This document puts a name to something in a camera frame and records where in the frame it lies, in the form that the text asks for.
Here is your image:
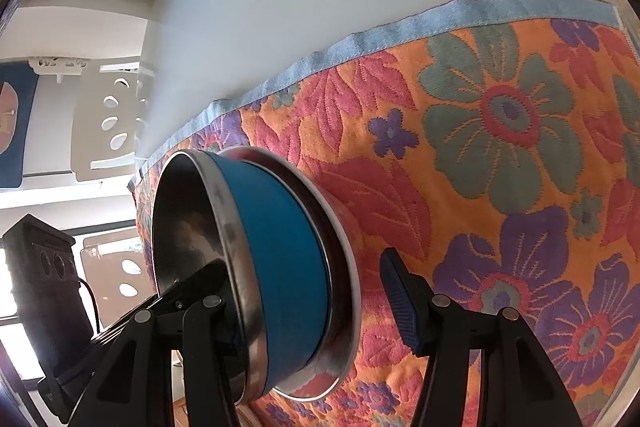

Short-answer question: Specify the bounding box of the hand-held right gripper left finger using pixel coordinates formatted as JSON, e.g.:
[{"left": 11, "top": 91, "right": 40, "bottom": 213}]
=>
[{"left": 67, "top": 259, "right": 247, "bottom": 427}]

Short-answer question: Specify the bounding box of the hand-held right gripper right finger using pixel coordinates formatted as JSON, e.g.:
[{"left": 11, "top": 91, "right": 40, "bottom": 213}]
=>
[{"left": 379, "top": 248, "right": 583, "bottom": 427}]

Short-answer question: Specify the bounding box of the pink ceramic bowl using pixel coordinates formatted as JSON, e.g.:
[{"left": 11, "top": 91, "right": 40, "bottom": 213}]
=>
[{"left": 220, "top": 146, "right": 362, "bottom": 400}]

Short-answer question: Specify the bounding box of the blue steel-lined bowl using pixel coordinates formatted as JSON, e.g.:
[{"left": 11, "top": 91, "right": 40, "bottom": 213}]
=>
[{"left": 151, "top": 150, "right": 331, "bottom": 408}]

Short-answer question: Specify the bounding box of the white chair with oval holes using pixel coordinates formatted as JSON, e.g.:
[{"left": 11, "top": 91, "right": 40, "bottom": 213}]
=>
[
  {"left": 71, "top": 62, "right": 152, "bottom": 184},
  {"left": 80, "top": 229, "right": 157, "bottom": 315}
]

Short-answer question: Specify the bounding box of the orange floral cloth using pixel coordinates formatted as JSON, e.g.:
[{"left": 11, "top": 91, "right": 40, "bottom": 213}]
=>
[{"left": 127, "top": 0, "right": 640, "bottom": 427}]

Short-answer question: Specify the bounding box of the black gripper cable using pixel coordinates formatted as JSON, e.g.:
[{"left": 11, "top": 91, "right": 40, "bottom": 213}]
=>
[{"left": 74, "top": 278, "right": 102, "bottom": 335}]

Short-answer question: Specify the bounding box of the blue wall hanging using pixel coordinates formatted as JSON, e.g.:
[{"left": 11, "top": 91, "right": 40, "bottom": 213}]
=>
[{"left": 0, "top": 62, "right": 41, "bottom": 188}]

